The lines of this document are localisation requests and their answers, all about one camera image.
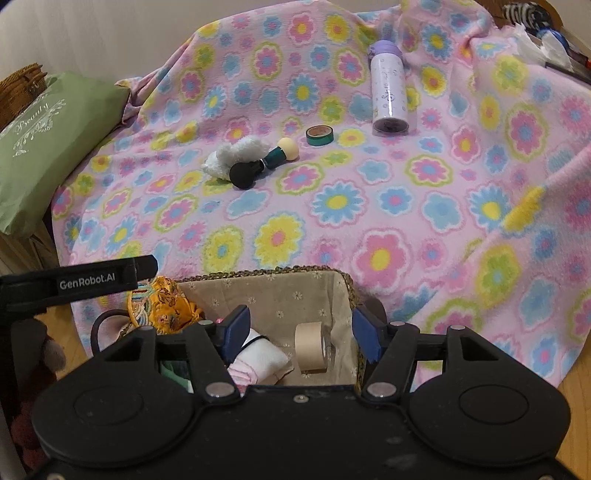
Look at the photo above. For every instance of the zebra striped folded umbrella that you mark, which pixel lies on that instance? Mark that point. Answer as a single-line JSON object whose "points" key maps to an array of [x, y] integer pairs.
{"points": [[526, 14]]}

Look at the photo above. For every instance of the white fluffy toy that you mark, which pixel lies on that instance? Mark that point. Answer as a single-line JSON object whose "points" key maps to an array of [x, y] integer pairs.
{"points": [[231, 154]]}

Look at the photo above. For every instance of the green tape roll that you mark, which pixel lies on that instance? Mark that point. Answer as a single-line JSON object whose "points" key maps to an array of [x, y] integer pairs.
{"points": [[322, 137]]}

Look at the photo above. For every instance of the green printed pillow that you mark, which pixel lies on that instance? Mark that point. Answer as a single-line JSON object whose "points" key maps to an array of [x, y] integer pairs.
{"points": [[46, 152]]}

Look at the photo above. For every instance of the teal dumbbell-shaped massager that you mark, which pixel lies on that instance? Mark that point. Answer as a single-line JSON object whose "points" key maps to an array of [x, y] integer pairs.
{"points": [[272, 157]]}

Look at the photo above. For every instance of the pink flower print blanket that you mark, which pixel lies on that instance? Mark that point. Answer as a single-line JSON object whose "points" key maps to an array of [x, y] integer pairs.
{"points": [[369, 207]]}

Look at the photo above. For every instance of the orange patterned round pouch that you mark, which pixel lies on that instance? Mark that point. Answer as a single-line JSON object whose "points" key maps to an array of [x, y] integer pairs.
{"points": [[161, 300]]}

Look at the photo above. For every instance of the purple white water bottle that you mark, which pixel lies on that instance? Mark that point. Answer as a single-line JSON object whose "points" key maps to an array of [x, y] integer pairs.
{"points": [[388, 87]]}

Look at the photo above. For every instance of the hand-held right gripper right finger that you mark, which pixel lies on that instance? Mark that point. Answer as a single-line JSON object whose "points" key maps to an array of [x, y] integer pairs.
{"points": [[367, 332]]}

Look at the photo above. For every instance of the green plush toy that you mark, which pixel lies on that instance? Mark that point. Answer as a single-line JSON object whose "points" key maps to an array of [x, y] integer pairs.
{"points": [[175, 374]]}

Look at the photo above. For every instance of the woven basket with fabric liner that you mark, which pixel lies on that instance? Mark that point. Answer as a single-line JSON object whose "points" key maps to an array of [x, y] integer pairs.
{"points": [[286, 295]]}

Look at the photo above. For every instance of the white plastic bag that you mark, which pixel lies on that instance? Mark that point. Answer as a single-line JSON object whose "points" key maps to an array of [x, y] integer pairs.
{"points": [[531, 46]]}

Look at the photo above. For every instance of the pink white cloth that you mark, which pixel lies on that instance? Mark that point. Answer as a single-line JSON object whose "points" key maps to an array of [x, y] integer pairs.
{"points": [[263, 357]]}

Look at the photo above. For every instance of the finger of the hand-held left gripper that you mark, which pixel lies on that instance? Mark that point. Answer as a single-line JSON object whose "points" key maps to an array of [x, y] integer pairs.
{"points": [[145, 272]]}

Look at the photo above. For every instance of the brown wicker basket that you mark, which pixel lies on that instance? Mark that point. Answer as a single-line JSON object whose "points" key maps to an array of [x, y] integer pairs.
{"points": [[21, 87]]}

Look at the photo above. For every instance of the beige tape roll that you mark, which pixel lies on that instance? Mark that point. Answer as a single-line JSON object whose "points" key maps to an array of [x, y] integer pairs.
{"points": [[309, 346]]}

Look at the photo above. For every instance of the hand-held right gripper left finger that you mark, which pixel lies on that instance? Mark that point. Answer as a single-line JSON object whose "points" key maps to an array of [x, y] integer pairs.
{"points": [[235, 332]]}

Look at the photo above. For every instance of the blue round object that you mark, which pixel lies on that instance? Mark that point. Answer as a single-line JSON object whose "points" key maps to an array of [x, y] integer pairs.
{"points": [[561, 39]]}

